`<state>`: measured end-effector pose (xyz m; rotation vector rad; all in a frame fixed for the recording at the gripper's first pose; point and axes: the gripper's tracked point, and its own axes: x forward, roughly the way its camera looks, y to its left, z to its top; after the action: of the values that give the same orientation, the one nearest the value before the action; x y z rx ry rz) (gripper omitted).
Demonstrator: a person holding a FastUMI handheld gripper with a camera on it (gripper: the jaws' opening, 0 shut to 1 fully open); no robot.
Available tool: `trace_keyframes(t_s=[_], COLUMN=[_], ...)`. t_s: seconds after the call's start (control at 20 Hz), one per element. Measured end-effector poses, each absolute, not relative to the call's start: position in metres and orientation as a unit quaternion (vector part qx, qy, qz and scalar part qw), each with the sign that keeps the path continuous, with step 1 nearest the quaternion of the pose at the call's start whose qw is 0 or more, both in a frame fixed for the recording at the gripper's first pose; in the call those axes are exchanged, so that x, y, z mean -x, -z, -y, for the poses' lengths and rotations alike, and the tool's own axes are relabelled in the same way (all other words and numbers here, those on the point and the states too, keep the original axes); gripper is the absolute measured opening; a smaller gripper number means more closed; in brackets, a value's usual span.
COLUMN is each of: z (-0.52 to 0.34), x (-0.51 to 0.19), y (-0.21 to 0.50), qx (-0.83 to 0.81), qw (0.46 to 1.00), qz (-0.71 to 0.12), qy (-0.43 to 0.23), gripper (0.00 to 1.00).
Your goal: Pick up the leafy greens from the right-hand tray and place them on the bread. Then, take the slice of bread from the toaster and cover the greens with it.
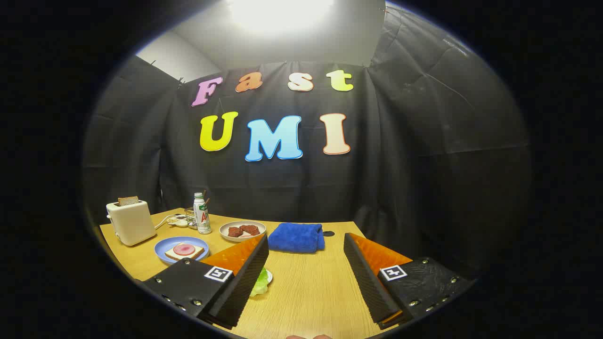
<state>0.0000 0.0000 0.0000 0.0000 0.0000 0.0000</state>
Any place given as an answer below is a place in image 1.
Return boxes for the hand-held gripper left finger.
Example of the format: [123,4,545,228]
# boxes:
[143,233,270,330]

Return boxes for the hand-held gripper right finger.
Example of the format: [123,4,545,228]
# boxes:
[343,232,475,330]

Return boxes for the green lettuce leaf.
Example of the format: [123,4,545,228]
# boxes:
[250,267,270,297]

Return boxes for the beige round plate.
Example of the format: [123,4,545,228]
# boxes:
[219,221,267,243]

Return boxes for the white bread slice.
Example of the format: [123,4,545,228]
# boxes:
[164,242,205,261]

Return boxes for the blue folded towel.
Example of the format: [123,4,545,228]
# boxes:
[268,222,326,254]

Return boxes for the white drink bottle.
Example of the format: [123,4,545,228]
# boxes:
[194,192,212,235]

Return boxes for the blue round plate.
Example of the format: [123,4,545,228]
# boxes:
[155,236,210,264]

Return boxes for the black backdrop cloth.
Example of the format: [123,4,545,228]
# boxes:
[82,2,533,283]

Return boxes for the white toaster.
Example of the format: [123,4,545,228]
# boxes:
[106,200,157,247]

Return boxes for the bright ceiling light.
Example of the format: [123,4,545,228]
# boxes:
[226,0,337,29]

